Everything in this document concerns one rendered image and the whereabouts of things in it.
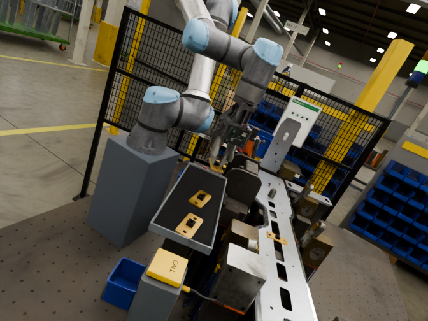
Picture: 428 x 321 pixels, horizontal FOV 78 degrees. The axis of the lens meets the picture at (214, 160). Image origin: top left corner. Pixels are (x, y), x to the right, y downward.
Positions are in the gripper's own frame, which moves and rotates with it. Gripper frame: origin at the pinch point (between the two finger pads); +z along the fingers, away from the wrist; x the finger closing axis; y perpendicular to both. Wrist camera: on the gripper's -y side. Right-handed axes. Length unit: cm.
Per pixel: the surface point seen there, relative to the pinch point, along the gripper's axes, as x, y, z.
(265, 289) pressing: 20.6, 23.2, 23.0
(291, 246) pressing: 39.0, 1.0, 23.0
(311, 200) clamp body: 64, -33, 19
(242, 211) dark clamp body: 15.4, -0.1, 15.1
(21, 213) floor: -89, -98, 123
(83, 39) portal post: -231, -650, 64
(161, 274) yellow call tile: -12.7, 39.6, 7.0
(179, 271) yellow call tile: -9.6, 38.2, 7.0
